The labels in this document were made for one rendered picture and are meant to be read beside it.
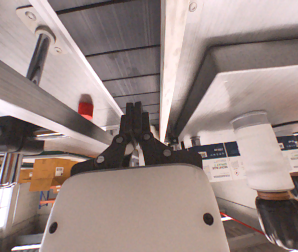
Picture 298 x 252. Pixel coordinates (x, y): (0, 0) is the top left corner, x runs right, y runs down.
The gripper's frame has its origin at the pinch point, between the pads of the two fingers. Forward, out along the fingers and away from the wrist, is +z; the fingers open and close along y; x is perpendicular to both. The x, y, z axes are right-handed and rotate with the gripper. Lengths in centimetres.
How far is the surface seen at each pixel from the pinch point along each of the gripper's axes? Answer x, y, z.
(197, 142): -37.5, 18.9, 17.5
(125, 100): -2.9, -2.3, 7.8
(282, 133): -39, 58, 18
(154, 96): -2.9, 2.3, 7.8
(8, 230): -555, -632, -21
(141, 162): -18.3, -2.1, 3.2
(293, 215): -22.2, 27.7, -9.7
